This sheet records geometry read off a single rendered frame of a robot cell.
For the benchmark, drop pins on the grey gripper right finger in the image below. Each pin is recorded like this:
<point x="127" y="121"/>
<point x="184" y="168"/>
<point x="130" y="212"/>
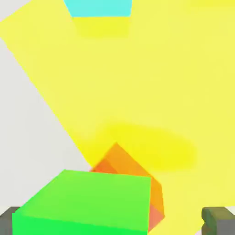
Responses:
<point x="219" y="222"/>

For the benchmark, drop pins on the small cyan cube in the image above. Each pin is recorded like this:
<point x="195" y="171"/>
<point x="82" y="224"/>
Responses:
<point x="100" y="8"/>

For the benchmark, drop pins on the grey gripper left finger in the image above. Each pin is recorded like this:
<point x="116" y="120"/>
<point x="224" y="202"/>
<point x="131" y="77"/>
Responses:
<point x="6" y="223"/>

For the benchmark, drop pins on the small green cube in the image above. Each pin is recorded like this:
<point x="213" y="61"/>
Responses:
<point x="86" y="202"/>

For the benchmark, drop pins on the small orange cube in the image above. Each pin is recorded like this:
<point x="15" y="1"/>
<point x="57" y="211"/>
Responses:
<point x="128" y="165"/>

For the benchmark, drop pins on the large yellow box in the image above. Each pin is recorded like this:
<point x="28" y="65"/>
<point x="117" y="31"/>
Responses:
<point x="146" y="82"/>

